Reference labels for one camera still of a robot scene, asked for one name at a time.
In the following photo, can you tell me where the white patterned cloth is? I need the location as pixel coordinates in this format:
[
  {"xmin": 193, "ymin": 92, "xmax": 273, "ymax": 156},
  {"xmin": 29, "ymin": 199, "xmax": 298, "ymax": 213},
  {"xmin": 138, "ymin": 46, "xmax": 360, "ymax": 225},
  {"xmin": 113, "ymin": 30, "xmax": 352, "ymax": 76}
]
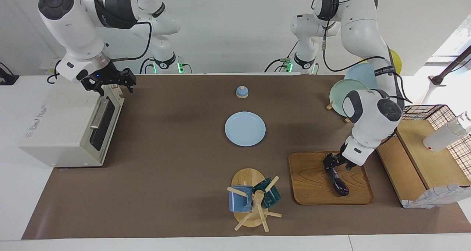
[{"xmin": 403, "ymin": 184, "xmax": 471, "ymax": 209}]

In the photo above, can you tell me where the dark purple eggplant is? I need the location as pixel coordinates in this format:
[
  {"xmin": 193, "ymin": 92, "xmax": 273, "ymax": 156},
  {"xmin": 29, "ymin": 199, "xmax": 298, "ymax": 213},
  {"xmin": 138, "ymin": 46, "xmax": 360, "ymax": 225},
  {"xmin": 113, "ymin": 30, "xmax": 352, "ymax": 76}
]
[{"xmin": 328, "ymin": 168, "xmax": 349, "ymax": 197}]

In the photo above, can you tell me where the wooden serving tray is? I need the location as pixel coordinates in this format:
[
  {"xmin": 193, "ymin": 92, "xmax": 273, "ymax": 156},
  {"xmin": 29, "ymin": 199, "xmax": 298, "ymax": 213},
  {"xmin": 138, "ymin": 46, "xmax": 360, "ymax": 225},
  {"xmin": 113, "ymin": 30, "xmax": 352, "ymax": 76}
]
[{"xmin": 288, "ymin": 151, "xmax": 375, "ymax": 206}]

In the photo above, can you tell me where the large light blue plate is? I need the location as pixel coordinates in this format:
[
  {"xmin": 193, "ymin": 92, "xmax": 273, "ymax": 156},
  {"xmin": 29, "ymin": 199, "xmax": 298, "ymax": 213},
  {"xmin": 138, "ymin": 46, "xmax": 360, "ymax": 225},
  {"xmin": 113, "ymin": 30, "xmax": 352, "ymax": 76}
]
[{"xmin": 344, "ymin": 63, "xmax": 379, "ymax": 89}]

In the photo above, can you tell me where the wooden plate rack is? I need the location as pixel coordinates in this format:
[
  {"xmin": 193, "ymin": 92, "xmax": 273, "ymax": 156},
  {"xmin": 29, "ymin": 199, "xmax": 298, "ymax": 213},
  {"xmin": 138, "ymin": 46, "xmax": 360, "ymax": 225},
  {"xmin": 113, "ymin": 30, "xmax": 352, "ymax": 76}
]
[{"xmin": 326, "ymin": 101, "xmax": 351, "ymax": 124}]

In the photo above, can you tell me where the black stand pole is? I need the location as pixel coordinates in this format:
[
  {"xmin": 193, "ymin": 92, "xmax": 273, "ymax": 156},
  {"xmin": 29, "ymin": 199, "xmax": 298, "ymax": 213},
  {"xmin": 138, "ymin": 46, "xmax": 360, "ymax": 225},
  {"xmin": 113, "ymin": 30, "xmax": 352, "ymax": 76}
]
[{"xmin": 429, "ymin": 45, "xmax": 471, "ymax": 86}]

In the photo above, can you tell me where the glass oven door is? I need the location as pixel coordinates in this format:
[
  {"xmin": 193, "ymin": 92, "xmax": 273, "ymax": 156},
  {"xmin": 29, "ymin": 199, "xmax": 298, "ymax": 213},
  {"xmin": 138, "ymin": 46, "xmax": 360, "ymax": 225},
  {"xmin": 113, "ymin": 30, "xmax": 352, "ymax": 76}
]
[{"xmin": 88, "ymin": 87, "xmax": 125, "ymax": 167}]

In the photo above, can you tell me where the wooden mug tree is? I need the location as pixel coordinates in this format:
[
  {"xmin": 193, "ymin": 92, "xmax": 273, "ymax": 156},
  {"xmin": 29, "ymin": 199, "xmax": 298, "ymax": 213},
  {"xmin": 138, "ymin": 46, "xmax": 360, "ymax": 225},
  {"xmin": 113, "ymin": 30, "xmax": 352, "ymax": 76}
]
[{"xmin": 227, "ymin": 168, "xmax": 283, "ymax": 232}]

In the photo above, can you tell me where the white cylindrical bottle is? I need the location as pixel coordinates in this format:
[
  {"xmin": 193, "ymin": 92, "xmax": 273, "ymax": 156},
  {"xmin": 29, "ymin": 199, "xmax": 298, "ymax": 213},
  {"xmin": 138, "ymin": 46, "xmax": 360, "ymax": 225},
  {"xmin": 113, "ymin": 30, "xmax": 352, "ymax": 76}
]
[{"xmin": 423, "ymin": 111, "xmax": 471, "ymax": 152}]

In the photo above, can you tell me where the dark green mug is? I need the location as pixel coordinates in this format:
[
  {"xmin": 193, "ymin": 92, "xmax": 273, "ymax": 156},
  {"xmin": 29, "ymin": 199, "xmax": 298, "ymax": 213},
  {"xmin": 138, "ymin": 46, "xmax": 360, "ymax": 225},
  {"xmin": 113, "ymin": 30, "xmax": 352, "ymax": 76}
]
[{"xmin": 252, "ymin": 177, "xmax": 281, "ymax": 208}]

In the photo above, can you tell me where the small light blue plate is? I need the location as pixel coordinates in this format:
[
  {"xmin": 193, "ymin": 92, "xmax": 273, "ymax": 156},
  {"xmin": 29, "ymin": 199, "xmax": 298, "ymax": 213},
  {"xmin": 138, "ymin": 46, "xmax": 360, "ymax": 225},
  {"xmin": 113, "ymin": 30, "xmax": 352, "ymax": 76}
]
[{"xmin": 225, "ymin": 112, "xmax": 266, "ymax": 147}]

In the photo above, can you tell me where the black oven power cable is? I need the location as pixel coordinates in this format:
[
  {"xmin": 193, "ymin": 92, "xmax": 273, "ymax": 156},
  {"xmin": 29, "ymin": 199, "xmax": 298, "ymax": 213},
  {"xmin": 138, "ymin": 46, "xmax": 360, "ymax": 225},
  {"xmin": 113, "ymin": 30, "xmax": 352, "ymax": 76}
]
[{"xmin": 47, "ymin": 60, "xmax": 61, "ymax": 84}]

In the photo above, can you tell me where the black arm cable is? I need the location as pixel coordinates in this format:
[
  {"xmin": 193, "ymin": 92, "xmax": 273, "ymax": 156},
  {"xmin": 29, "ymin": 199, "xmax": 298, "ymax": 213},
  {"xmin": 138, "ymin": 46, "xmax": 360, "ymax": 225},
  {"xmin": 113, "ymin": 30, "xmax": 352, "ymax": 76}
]
[
  {"xmin": 110, "ymin": 20, "xmax": 153, "ymax": 62},
  {"xmin": 312, "ymin": 0, "xmax": 411, "ymax": 104}
]

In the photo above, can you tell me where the black clamp mount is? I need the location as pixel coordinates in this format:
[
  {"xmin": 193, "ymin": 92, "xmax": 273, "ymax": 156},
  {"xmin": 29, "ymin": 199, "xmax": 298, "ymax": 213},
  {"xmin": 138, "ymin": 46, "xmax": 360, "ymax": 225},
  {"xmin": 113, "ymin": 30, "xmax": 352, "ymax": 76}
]
[{"xmin": 0, "ymin": 62, "xmax": 20, "ymax": 86}]

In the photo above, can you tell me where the wooden two-tier shelf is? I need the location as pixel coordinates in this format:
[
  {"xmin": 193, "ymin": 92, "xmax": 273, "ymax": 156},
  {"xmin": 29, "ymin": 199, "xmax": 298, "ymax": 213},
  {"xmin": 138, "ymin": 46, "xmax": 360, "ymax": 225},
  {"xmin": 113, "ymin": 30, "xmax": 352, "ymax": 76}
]
[{"xmin": 372, "ymin": 119, "xmax": 471, "ymax": 207}]

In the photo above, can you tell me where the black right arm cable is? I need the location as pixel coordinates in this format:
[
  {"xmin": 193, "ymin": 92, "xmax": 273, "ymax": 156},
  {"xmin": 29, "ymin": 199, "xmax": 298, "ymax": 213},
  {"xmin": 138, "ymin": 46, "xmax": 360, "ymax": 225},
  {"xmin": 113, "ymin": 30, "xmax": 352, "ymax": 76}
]
[{"xmin": 110, "ymin": 20, "xmax": 153, "ymax": 62}]

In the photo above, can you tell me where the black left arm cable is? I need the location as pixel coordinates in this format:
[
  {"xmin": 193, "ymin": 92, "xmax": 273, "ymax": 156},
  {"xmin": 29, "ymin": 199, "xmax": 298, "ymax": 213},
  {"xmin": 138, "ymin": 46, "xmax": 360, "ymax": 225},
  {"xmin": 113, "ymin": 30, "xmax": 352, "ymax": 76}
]
[{"xmin": 312, "ymin": 0, "xmax": 411, "ymax": 104}]

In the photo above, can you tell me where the cream toaster oven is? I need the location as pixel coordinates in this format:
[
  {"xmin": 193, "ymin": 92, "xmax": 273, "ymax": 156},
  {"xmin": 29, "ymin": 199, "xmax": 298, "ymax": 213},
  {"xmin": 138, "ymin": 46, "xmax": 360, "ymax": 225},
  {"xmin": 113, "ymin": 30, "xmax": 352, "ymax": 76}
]
[{"xmin": 18, "ymin": 80, "xmax": 125, "ymax": 167}]

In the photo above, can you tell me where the light green plate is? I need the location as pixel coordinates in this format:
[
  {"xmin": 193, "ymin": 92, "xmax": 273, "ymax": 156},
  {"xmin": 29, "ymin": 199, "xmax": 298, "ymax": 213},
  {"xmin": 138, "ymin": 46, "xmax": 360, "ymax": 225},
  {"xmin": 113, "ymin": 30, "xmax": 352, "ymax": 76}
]
[{"xmin": 329, "ymin": 79, "xmax": 369, "ymax": 117}]

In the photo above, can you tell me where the blue mug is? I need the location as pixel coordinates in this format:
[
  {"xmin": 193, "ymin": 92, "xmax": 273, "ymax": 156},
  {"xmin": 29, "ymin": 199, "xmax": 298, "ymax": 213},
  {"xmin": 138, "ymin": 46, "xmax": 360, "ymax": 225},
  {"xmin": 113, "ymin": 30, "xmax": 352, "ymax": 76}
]
[{"xmin": 229, "ymin": 185, "xmax": 254, "ymax": 212}]

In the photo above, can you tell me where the black wire basket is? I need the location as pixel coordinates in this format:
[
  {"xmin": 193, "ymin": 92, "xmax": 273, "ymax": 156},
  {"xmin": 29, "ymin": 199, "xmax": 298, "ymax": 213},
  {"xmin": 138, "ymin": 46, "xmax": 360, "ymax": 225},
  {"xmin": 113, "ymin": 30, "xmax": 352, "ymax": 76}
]
[{"xmin": 399, "ymin": 105, "xmax": 471, "ymax": 170}]

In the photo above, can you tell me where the brown table mat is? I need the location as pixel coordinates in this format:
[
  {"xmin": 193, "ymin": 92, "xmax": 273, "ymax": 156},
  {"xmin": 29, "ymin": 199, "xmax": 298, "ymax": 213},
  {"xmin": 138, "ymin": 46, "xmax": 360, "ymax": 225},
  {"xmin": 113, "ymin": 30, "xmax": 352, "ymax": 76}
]
[{"xmin": 21, "ymin": 74, "xmax": 471, "ymax": 240}]

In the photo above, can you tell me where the black base cable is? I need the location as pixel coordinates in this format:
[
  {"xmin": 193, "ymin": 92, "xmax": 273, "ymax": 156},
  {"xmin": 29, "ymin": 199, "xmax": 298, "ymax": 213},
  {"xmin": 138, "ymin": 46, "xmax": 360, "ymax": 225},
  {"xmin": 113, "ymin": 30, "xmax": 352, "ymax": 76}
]
[
  {"xmin": 265, "ymin": 41, "xmax": 299, "ymax": 73},
  {"xmin": 139, "ymin": 57, "xmax": 155, "ymax": 75}
]

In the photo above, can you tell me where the yellow plate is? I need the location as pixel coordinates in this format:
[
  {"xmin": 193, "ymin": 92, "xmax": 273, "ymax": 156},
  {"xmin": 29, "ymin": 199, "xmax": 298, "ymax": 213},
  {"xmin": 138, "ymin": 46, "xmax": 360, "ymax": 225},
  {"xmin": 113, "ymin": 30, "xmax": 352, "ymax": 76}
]
[{"xmin": 389, "ymin": 49, "xmax": 402, "ymax": 75}]

